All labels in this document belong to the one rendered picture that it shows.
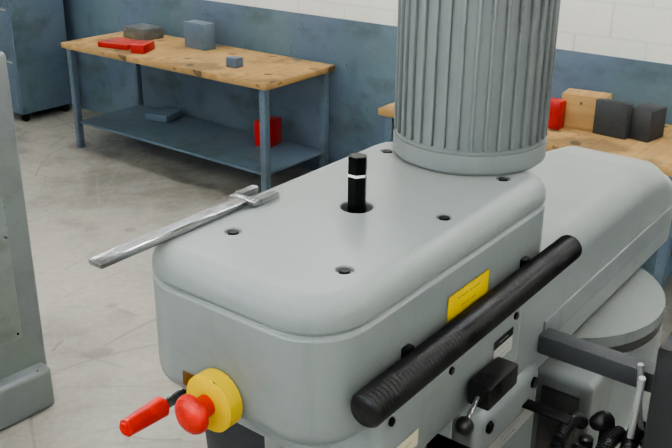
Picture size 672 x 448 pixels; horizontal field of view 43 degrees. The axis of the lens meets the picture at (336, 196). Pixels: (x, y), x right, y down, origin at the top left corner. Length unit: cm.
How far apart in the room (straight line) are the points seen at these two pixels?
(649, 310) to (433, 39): 68
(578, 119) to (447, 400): 398
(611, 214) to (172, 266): 79
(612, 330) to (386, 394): 71
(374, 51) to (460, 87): 509
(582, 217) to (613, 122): 349
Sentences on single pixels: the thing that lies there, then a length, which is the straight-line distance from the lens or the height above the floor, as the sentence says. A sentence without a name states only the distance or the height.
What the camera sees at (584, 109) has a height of 100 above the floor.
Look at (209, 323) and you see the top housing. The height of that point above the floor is 184.
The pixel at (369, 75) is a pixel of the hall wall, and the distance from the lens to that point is 617.
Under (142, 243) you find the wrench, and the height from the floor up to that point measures 190.
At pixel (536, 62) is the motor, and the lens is 107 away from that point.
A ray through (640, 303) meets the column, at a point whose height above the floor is 156.
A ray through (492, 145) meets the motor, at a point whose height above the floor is 193.
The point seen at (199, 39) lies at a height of 96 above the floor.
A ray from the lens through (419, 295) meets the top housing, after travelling 85.
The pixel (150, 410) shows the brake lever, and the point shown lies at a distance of 95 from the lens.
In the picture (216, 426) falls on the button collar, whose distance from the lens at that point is 86.
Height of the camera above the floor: 225
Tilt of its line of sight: 21 degrees down
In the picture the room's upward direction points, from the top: straight up
